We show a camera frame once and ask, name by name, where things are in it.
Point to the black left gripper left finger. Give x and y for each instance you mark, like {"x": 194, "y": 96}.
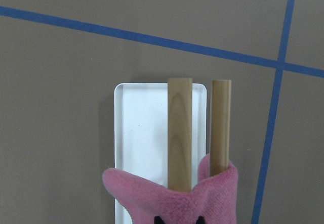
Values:
{"x": 158, "y": 220}

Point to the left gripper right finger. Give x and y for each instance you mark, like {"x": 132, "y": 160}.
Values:
{"x": 200, "y": 220}

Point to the magenta microfiber cloth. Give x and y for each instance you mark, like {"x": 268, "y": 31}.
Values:
{"x": 214, "y": 197}

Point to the white rectangular tray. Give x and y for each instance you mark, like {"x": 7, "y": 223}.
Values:
{"x": 141, "y": 133}

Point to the wooden rack rod outer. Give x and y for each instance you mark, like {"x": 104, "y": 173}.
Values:
{"x": 220, "y": 126}

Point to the wooden rack rod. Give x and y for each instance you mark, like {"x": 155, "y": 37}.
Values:
{"x": 220, "y": 126}
{"x": 179, "y": 134}

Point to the wooden rack rod inner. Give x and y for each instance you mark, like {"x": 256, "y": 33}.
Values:
{"x": 179, "y": 134}

